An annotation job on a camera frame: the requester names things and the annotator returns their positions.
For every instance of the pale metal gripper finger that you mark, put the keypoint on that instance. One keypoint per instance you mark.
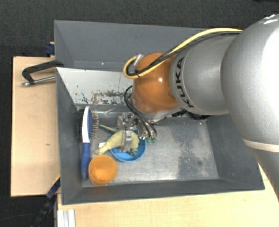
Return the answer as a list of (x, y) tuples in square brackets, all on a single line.
[(129, 142), (124, 141)]

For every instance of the yellow and green soft toy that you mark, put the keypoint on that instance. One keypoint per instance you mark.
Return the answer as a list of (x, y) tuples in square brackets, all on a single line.
[(113, 142)]

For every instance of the blue round plate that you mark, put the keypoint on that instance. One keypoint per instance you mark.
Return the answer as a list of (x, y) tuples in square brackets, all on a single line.
[(139, 150)]

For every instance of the orange cup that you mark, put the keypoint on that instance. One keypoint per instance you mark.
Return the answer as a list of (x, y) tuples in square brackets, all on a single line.
[(102, 171)]

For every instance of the blue and white hairbrush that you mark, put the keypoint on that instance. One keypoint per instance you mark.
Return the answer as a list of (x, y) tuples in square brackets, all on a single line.
[(86, 131)]

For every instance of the grey metal bin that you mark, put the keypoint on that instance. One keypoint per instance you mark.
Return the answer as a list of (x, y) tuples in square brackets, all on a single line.
[(172, 150)]

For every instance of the pale wood flat board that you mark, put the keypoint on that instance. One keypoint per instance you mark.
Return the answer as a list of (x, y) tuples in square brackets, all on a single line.
[(33, 131)]

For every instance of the black cylinder on white bracket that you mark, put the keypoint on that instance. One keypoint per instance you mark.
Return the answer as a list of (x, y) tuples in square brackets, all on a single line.
[(179, 113)]

